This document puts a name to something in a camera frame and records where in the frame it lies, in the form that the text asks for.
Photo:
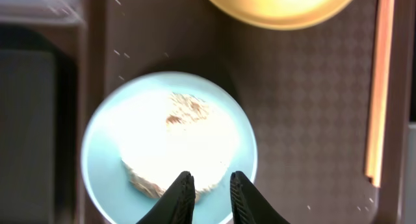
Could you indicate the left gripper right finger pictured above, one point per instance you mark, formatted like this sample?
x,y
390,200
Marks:
x,y
248,204

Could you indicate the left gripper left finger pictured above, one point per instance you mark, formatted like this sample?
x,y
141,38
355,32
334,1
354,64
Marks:
x,y
176,206

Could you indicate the grey dishwasher rack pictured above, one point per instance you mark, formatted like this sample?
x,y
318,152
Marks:
x,y
408,208

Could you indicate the blue bowl with rice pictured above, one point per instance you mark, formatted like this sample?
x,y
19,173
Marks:
x,y
152,128

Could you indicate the brown serving tray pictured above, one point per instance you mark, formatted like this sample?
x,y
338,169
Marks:
x,y
306,93

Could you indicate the black plastic tray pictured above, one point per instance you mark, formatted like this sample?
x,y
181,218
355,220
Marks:
x,y
38,118

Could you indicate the yellow plate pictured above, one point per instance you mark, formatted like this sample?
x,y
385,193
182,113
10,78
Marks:
x,y
284,15

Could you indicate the clear plastic bin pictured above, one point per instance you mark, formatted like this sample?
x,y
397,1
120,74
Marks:
x,y
52,12

